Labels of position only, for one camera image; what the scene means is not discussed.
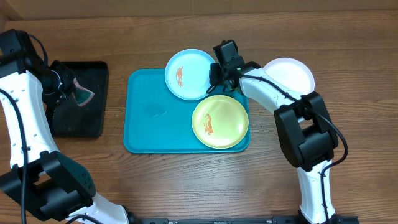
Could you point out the black water tray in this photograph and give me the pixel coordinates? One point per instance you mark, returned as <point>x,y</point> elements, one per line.
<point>67,119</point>

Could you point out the yellow-green plate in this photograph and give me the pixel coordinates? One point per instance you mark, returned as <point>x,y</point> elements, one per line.
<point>220,122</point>

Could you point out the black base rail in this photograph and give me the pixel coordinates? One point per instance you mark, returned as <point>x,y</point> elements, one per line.
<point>288,219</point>

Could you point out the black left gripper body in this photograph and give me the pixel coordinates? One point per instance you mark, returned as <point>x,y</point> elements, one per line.
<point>60,82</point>

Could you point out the teal plastic tray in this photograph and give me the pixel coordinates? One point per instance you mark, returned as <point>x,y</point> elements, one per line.
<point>158,122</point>

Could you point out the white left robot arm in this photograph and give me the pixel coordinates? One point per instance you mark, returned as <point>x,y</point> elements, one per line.
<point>44,182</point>

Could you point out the white plate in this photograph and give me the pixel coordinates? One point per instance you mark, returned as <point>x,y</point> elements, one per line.
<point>292,74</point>

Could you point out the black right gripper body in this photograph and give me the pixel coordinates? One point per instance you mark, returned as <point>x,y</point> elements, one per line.
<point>219,74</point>

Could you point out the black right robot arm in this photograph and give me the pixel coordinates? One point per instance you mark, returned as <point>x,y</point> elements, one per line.
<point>306,134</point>

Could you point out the brown cardboard backdrop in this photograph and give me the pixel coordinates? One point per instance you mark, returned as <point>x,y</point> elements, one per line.
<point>69,9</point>

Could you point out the light blue plate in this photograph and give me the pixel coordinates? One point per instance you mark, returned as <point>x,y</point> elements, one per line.
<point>187,74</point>

